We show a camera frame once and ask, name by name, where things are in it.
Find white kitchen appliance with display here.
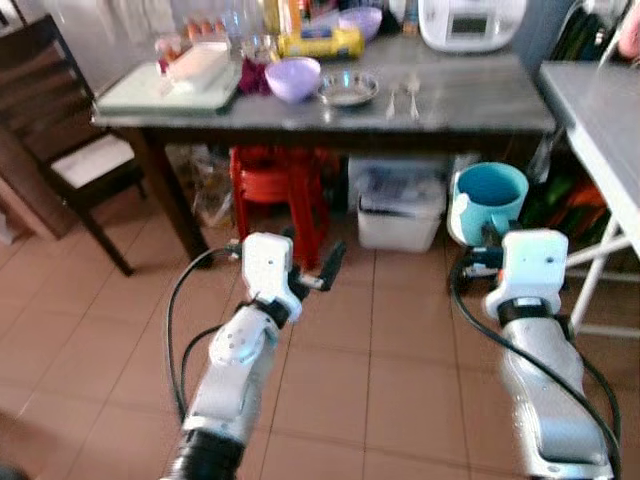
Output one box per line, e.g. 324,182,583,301
417,0,528,53

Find dark wooden chair white cushion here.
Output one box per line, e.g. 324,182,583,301
0,15,146,278

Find white wrapped pack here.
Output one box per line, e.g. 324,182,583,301
165,42,231,93

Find purple plastic bowl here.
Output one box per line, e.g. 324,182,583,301
337,7,384,41
265,57,322,104

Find pink cloth item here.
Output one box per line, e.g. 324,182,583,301
618,8,640,59

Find glass with red contents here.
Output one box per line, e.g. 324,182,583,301
153,33,186,73

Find white folding table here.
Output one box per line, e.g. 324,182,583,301
540,60,640,341

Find silver metal spoon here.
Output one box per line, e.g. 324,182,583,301
406,72,422,121

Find teal plastic cup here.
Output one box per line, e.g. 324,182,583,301
447,162,529,248

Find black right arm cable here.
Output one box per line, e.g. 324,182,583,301
448,248,623,480

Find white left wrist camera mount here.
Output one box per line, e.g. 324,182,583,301
243,232,303,306

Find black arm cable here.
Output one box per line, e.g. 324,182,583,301
448,248,623,480
165,245,249,426

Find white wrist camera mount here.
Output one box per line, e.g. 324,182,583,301
243,232,303,306
485,229,569,311

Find green and orange bags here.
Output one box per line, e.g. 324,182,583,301
530,175,606,241

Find red plastic stool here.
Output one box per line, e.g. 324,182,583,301
230,147,331,269

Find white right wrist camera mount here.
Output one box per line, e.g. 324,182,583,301
485,229,569,311

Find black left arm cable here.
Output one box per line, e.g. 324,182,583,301
165,245,249,426

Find dark wooden table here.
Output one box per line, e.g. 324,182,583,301
92,38,557,266

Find clear plastic storage box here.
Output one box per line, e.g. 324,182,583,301
350,155,451,253

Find maroon cloth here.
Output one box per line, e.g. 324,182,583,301
238,58,273,98

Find round metal plate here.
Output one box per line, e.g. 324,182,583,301
318,70,381,107

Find yellow wrapped package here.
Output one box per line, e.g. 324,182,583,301
278,27,364,59

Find black bag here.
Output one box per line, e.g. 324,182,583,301
553,0,613,63

